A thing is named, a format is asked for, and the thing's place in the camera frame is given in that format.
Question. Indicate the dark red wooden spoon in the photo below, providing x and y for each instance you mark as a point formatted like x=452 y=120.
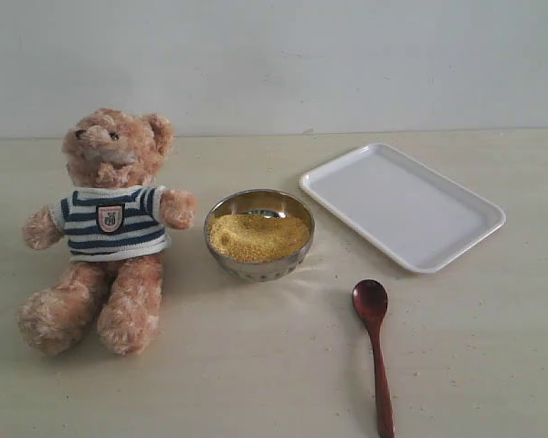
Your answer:
x=370 y=302

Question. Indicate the brown teddy bear striped shirt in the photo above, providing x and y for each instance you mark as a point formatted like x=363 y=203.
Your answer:
x=116 y=222

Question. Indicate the steel bowl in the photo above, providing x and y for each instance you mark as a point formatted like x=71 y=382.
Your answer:
x=268 y=203

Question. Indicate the yellow millet grains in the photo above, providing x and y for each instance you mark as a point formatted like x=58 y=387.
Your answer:
x=253 y=238

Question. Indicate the white plastic tray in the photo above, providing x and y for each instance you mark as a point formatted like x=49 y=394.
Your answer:
x=416 y=216

